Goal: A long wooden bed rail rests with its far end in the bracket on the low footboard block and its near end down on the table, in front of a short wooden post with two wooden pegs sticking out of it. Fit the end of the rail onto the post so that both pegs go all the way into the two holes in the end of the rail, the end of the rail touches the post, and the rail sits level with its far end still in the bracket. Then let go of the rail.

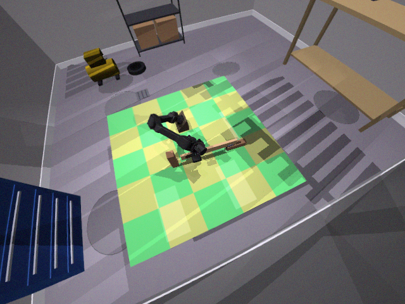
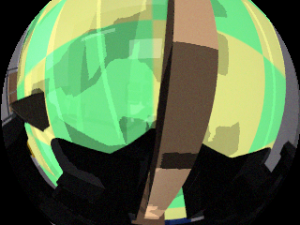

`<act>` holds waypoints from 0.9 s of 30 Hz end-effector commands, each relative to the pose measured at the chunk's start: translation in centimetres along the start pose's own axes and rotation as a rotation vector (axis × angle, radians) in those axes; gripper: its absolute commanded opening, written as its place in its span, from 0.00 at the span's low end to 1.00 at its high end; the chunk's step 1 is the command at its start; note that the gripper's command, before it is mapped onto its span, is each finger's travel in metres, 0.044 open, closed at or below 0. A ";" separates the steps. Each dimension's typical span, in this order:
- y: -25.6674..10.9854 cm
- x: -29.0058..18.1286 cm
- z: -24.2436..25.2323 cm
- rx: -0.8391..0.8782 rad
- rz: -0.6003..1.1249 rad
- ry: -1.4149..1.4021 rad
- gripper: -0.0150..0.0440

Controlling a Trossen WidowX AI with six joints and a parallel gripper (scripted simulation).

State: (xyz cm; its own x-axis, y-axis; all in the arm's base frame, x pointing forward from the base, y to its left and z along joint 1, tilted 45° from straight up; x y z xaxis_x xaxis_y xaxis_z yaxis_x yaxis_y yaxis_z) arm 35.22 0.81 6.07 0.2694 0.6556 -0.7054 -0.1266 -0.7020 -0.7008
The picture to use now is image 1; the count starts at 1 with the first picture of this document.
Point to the brown wooden post with two pegs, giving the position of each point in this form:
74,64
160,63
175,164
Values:
174,161

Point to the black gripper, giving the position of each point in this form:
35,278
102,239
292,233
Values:
196,157

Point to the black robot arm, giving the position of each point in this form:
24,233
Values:
183,141

